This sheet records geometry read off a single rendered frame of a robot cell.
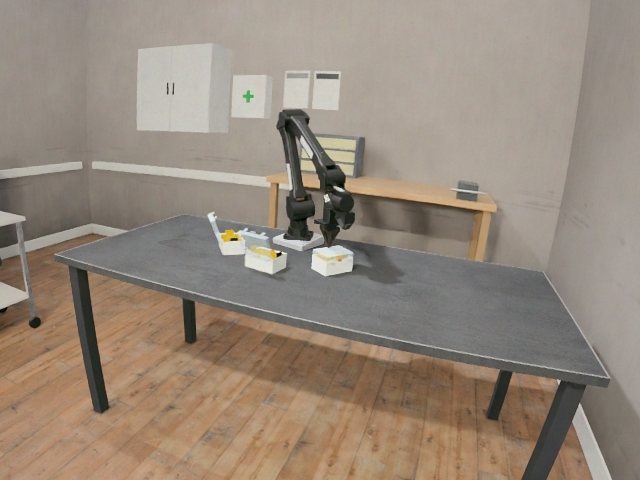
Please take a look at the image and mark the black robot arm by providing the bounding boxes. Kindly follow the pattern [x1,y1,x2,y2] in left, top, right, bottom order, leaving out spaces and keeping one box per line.
[276,109,355,241]

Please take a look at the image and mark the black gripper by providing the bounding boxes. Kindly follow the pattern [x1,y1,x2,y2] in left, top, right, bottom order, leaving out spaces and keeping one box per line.
[314,206,340,248]

